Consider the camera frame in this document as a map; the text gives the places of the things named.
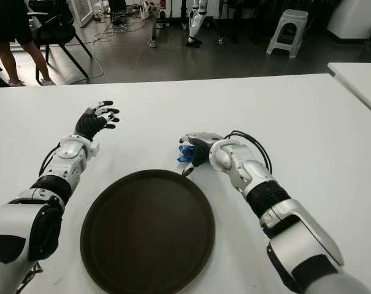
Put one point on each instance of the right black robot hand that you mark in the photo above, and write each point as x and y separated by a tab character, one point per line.
201	151

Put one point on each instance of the round dark brown tray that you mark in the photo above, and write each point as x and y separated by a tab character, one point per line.
146	232

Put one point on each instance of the white framed panel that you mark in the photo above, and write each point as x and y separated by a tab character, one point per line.
82	18

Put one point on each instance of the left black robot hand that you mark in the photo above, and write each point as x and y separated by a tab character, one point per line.
88	125

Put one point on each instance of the white cabinet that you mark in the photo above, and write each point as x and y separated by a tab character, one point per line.
347	18

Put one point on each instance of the white plastic stool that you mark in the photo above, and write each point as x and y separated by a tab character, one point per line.
288	30

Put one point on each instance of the white humanoid robot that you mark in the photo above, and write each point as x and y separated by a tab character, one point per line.
193	23

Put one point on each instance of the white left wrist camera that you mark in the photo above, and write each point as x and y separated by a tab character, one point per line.
94	150

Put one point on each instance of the black wheeled gantry frame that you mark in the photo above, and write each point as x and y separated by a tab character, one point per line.
153	27

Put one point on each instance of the black chair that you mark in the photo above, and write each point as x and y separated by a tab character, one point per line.
56	33

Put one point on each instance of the white side table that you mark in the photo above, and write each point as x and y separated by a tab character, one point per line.
360	79

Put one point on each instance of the white bag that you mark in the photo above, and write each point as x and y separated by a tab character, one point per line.
144	10

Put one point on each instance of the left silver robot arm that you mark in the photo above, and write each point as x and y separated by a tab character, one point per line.
10	220

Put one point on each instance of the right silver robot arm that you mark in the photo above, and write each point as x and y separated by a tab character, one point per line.
308	226

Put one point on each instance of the person in black shorts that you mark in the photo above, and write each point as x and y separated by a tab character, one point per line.
7	24

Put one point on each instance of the blue Oreo cookie packet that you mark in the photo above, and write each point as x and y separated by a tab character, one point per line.
185	153

